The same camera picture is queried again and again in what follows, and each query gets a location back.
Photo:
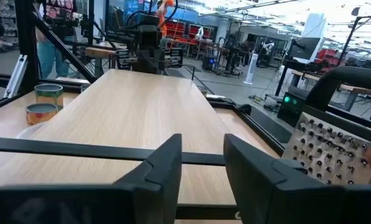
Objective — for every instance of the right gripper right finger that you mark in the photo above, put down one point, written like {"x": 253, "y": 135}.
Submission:
{"x": 297, "y": 202}

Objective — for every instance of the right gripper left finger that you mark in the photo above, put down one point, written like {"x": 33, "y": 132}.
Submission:
{"x": 79, "y": 205}

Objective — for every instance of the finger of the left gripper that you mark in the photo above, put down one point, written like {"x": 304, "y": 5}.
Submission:
{"x": 123, "y": 59}
{"x": 174, "y": 57}

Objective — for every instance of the tall green orange can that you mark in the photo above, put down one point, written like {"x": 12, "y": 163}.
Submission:
{"x": 48, "y": 98}

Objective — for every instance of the short orange yellow can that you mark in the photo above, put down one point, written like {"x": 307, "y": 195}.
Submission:
{"x": 40, "y": 116}

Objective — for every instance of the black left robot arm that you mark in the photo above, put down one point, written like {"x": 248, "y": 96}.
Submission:
{"x": 148, "y": 31}

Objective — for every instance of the wooden workbench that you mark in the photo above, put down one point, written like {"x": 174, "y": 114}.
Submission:
{"x": 98, "y": 51}

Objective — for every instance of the red storage bin rack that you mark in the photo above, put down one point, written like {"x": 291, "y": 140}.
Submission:
{"x": 188, "y": 31}

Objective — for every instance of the person in orange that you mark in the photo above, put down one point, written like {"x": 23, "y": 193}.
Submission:
{"x": 163, "y": 15}

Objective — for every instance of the white tower fan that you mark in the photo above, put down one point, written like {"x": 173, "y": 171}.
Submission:
{"x": 251, "y": 68}

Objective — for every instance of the white plastic bowl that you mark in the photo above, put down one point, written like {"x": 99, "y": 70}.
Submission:
{"x": 28, "y": 132}

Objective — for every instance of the black computer green light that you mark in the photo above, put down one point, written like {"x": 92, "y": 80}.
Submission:
{"x": 293, "y": 107}

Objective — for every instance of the wooden desk black legs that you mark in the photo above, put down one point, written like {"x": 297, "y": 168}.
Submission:
{"x": 359, "y": 90}

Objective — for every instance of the black monitor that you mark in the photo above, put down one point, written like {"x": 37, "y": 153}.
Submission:
{"x": 307, "y": 48}

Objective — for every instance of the black stand pole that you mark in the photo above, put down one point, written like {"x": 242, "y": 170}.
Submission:
{"x": 353, "y": 34}

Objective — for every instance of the black aluminium rig frame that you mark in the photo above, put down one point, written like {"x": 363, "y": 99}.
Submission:
{"x": 26, "y": 46}

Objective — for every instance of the silver metal bracket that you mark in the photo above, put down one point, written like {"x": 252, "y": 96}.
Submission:
{"x": 15, "y": 76}

